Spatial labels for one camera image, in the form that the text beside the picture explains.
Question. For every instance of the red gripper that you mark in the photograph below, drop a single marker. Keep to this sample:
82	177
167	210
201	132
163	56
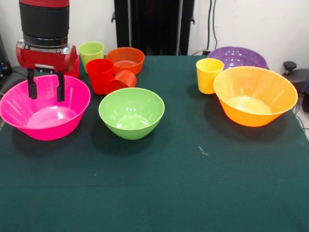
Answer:
46	58

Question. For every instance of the orange plastic bowl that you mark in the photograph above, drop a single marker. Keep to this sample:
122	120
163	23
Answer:
248	119

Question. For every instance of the red plastic cup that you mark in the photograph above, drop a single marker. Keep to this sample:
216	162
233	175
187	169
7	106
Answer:
100	79

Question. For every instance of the purple plastic bowl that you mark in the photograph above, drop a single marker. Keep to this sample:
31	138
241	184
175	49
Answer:
241	58

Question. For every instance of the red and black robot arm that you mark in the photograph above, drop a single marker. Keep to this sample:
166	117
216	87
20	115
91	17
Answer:
44	19

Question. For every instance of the pink plastic bowl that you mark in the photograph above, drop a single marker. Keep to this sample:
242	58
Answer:
48	131

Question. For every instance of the black round floor base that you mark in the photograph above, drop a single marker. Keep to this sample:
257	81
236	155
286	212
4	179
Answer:
300	77

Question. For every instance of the crimson plastic cup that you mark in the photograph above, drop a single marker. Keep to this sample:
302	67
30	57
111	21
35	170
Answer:
76	67

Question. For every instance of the green plastic bowl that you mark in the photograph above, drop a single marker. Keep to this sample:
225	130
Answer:
131	130

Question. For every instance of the dark green table cloth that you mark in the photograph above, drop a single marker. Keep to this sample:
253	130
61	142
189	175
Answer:
154	181

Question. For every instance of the black knob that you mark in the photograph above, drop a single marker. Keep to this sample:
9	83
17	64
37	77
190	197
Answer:
289	65

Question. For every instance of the orange-red plastic bowl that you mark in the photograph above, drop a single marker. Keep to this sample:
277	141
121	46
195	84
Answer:
125	60

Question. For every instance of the orange-red plastic cup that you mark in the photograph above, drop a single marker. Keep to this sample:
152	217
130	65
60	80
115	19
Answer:
122	83

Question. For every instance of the light green plastic cup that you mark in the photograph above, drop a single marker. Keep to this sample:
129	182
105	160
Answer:
90	54

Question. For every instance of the yellow plastic cup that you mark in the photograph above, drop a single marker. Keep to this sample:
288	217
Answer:
205	82

